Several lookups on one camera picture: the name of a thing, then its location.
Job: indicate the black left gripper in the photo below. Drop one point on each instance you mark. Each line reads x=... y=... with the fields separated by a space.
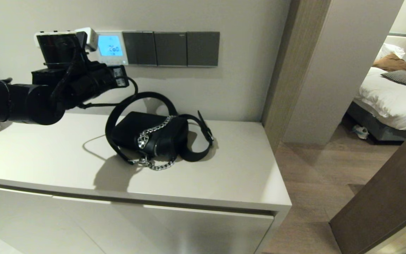
x=90 y=81

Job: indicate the white wall thermostat panel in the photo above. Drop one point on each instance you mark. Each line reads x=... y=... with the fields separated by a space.
x=119 y=58

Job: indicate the beige cabinet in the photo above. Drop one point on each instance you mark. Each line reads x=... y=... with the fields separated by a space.
x=48 y=151

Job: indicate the wide beige cabinet door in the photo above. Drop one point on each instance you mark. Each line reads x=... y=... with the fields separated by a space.
x=206 y=233

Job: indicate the narrow beige cabinet door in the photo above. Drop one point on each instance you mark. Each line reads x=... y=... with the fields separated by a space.
x=12 y=218

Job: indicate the pale slipper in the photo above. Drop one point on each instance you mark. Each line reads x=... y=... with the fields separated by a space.
x=361 y=132

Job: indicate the bed with white duvet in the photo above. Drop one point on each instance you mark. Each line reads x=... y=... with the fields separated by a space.
x=386 y=98

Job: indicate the small white pillow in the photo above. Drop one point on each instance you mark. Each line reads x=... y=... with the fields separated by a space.
x=391 y=50

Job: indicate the brown cushion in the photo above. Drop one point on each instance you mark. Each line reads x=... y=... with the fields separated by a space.
x=393 y=63

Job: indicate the checkered grey cushion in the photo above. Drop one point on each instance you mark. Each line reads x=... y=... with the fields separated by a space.
x=404 y=78

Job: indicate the dark wooden door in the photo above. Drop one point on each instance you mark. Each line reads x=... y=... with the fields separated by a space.
x=386 y=204

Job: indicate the grey triple rocker switch plate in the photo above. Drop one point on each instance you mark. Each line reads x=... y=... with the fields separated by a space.
x=139 y=48

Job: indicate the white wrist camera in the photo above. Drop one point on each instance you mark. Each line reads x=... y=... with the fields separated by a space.
x=91 y=37

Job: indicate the grey single switch plate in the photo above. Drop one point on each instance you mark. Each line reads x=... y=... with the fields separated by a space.
x=203 y=49
x=170 y=49

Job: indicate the wood grain door frame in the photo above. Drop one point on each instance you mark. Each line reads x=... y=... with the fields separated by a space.
x=294 y=70

